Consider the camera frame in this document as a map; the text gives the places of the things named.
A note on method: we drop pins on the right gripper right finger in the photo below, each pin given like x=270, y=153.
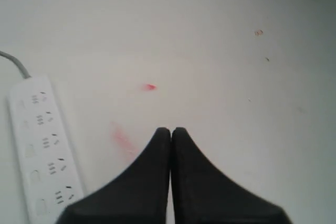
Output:
x=203, y=194

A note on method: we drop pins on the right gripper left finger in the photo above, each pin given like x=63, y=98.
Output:
x=138, y=195

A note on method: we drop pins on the white five-outlet power strip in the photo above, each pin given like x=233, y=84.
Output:
x=50, y=177

